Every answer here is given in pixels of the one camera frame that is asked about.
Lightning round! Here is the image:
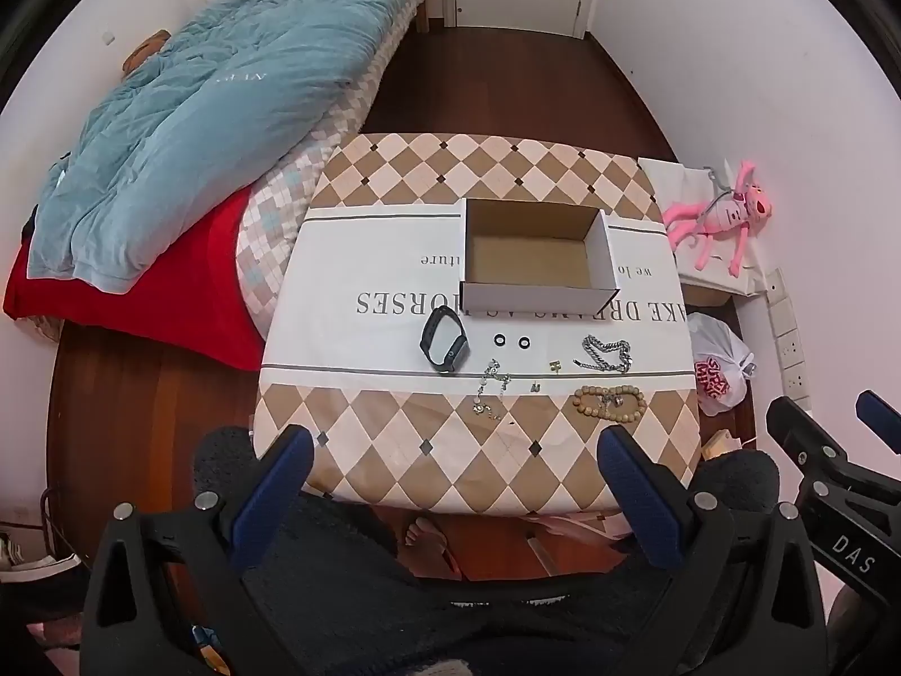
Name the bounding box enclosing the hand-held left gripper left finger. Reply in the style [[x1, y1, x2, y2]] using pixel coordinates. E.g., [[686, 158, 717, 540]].
[[81, 424, 315, 676]]

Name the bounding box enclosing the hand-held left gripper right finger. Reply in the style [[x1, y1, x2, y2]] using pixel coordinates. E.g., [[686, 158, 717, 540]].
[[597, 424, 828, 676]]

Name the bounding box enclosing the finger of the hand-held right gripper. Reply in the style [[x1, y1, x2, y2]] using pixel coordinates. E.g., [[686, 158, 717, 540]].
[[855, 389, 901, 457], [766, 396, 856, 490]]

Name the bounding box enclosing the wooden bead bracelet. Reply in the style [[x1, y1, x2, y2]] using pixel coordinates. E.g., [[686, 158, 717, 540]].
[[572, 385, 648, 425]]

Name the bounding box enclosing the thin silver charm bracelet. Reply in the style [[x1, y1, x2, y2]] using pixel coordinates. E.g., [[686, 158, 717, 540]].
[[473, 359, 509, 420]]

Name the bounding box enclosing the black smart watch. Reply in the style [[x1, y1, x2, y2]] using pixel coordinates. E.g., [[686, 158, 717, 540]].
[[420, 305, 466, 373]]

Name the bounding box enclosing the cardboard box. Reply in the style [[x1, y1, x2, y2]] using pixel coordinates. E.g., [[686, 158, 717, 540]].
[[459, 198, 622, 313]]

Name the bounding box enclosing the white plastic bag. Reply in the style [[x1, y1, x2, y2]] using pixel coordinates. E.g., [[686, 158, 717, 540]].
[[686, 312, 757, 418]]

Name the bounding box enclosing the person's bare foot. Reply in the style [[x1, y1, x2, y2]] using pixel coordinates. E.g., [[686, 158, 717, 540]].
[[403, 515, 464, 582]]

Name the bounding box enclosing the diamond pattern tablecloth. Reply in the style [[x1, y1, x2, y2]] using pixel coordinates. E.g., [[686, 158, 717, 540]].
[[255, 132, 703, 517]]

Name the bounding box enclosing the red bed sheet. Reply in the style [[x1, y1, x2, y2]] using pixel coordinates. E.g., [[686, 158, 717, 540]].
[[3, 186, 267, 373]]

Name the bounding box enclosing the pink plush toy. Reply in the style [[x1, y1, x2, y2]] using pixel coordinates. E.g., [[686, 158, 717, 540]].
[[663, 161, 778, 278]]

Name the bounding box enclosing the light blue quilt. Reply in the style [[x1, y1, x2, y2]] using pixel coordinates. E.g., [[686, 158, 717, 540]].
[[26, 0, 446, 295]]

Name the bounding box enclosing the brown pillow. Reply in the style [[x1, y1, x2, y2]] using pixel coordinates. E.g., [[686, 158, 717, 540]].
[[121, 29, 172, 75]]

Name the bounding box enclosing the white wall socket row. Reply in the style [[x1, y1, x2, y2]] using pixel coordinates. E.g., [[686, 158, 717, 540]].
[[765, 268, 810, 410]]

